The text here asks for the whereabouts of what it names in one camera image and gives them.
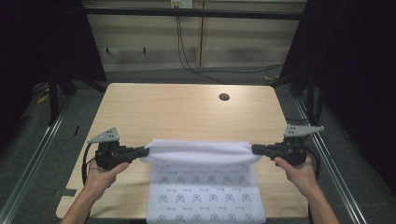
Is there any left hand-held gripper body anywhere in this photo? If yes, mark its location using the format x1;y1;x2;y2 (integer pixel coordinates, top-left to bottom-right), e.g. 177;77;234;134
87;126;127;171

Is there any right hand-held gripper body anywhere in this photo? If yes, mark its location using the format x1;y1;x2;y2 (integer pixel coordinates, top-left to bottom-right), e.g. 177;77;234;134
273;124;325;167

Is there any white printed cloth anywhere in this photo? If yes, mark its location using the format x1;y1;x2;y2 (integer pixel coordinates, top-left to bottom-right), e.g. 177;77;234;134
139;138;267;224

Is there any person's left hand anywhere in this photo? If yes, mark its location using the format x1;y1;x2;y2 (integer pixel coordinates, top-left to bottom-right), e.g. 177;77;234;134
83;160;131;201

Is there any person's right hand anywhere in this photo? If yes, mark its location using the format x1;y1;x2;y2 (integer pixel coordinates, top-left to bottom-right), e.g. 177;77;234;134
274;155;318;201

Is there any grey floor tape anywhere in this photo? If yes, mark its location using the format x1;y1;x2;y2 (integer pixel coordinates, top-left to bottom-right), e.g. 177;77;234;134
52;188;78;199

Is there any black metal stand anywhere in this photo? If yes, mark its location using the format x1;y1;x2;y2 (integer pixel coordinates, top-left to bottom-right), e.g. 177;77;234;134
46;66;107;127
269;69;323;125

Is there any yellow floor item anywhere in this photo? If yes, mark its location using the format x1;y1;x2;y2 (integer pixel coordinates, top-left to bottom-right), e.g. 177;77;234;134
35;88;50;105

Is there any black curtain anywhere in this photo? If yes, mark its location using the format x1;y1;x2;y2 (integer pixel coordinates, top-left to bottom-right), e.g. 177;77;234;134
0;0;107;150
279;0;396;195

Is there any right hand-held gripper cable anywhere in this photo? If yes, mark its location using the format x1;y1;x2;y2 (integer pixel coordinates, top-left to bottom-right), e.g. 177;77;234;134
305;145;322;224

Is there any hand-held gripper cable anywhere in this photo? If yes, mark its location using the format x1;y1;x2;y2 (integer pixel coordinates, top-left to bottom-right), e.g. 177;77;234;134
305;145;322;224
80;143;97;188

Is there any left hand-held gripper cable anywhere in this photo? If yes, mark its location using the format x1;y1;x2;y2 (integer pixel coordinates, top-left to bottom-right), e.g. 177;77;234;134
80;143;97;188

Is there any metal floor rail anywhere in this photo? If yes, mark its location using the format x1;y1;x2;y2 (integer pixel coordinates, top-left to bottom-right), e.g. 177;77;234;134
0;95;75;224
293;97;369;224

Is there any black wall cable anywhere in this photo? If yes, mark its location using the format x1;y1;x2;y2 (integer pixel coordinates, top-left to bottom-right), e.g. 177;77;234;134
175;15;285;85

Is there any black horizontal frame bar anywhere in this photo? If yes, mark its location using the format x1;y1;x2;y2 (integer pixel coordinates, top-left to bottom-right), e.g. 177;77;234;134
83;7;307;21

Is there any white wall socket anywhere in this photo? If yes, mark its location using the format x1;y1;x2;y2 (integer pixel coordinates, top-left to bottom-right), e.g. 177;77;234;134
170;0;194;9

